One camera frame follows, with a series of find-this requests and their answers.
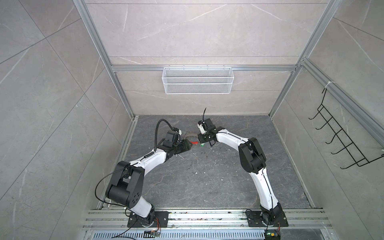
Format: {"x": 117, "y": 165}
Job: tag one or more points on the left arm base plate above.
{"x": 154, "y": 220}

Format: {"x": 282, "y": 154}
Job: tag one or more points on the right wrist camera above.
{"x": 206, "y": 126}

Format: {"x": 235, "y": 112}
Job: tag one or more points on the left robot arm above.
{"x": 126, "y": 184}

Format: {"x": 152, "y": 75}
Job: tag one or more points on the white wire mesh basket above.
{"x": 197, "y": 80}

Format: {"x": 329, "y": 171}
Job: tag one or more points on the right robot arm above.
{"x": 253, "y": 161}

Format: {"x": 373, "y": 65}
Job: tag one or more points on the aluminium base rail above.
{"x": 118, "y": 219}

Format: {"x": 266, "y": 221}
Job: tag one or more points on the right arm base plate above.
{"x": 260, "y": 219}

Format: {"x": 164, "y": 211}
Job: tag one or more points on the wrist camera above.
{"x": 172, "y": 138}
{"x": 206, "y": 126}

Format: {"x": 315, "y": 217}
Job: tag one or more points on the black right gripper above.
{"x": 200, "y": 138}

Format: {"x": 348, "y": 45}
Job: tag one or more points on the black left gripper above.
{"x": 186, "y": 145}

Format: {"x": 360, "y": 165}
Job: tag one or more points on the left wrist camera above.
{"x": 172, "y": 138}

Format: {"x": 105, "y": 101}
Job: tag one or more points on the black wire hook rack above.
{"x": 340, "y": 134}

